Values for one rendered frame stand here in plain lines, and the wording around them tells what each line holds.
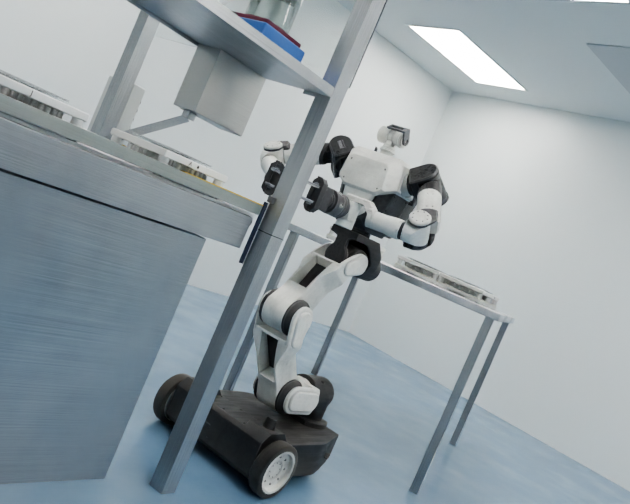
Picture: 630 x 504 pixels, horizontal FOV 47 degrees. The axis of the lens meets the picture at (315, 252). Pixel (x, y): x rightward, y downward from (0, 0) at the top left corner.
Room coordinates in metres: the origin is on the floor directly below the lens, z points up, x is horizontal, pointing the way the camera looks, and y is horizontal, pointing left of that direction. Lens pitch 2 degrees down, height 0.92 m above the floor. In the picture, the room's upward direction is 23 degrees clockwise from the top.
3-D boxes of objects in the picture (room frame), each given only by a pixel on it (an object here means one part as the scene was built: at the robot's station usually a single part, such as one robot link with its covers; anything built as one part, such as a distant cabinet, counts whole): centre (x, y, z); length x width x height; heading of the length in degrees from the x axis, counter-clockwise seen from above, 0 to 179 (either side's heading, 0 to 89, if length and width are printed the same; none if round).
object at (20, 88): (1.63, 0.77, 0.95); 0.25 x 0.24 x 0.02; 54
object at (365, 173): (2.89, -0.14, 1.15); 0.34 x 0.30 x 0.36; 54
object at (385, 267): (4.08, -0.58, 0.88); 1.50 x 1.10 x 0.04; 161
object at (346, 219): (2.59, -0.03, 1.02); 0.11 x 0.11 x 0.11; 46
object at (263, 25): (2.19, 0.41, 1.37); 0.21 x 0.20 x 0.09; 54
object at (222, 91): (2.25, 0.47, 1.19); 0.22 x 0.11 x 0.20; 144
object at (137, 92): (2.84, 0.94, 1.02); 0.17 x 0.06 x 0.26; 54
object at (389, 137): (2.84, -0.10, 1.36); 0.10 x 0.07 x 0.09; 54
